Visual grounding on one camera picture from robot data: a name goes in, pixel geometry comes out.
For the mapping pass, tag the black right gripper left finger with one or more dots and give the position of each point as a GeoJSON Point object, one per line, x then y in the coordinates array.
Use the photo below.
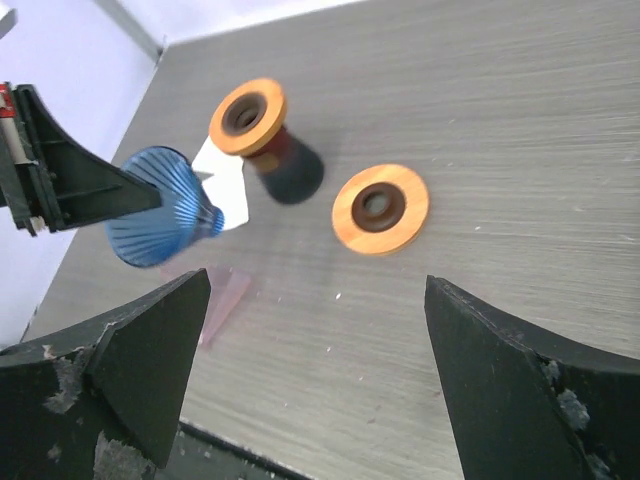
{"type": "Point", "coordinates": [101, 399]}

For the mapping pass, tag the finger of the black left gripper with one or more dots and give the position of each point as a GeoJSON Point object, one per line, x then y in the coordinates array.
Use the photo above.
{"type": "Point", "coordinates": [49, 181]}

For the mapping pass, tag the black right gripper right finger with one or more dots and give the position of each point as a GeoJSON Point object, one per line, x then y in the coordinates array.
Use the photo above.
{"type": "Point", "coordinates": [525, 402]}

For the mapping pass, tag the blue glass dripper cone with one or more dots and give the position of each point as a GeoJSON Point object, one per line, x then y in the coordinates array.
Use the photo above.
{"type": "Point", "coordinates": [186, 215]}

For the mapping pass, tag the white paper coffee filter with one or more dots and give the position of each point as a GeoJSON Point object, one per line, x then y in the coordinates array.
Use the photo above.
{"type": "Point", "coordinates": [223, 182]}

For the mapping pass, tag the bamboo dripper ring holder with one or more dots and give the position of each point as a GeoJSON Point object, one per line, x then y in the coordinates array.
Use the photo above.
{"type": "Point", "coordinates": [249, 117]}

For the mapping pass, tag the pink clear plastic dripper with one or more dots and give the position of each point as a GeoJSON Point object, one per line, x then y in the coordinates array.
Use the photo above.
{"type": "Point", "coordinates": [227, 287]}

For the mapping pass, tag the black cup with red lid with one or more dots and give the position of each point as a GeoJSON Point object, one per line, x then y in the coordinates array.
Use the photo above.
{"type": "Point", "coordinates": [290, 171]}

